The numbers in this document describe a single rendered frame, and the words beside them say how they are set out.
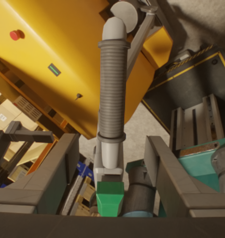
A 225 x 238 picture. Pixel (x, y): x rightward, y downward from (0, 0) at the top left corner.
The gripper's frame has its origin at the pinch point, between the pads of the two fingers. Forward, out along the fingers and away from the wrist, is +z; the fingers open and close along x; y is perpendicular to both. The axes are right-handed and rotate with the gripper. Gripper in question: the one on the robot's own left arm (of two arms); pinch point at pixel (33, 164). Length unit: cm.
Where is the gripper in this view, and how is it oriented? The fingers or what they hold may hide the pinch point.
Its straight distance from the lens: 36.9
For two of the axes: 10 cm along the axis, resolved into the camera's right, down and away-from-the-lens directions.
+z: 10.0, 0.3, 0.1
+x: -0.1, 7.1, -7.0
